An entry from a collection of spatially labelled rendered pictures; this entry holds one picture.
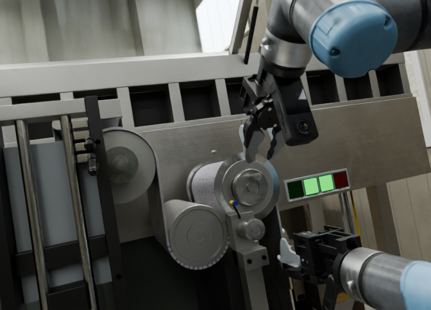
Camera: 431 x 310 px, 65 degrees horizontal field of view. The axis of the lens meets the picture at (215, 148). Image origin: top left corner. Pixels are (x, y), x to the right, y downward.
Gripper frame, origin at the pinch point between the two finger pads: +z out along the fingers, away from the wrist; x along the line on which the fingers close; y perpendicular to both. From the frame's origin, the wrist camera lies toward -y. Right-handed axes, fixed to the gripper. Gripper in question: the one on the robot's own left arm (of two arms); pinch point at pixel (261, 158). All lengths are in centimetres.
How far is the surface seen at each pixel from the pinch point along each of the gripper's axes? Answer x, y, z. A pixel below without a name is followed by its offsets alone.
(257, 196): -0.3, -2.0, 9.0
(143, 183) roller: 21.4, 5.0, 7.3
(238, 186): 3.3, 0.0, 7.3
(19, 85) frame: 46, 50, 12
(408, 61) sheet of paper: -239, 156, 87
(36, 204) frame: 37.9, -3.3, -2.4
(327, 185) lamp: -42, 16, 39
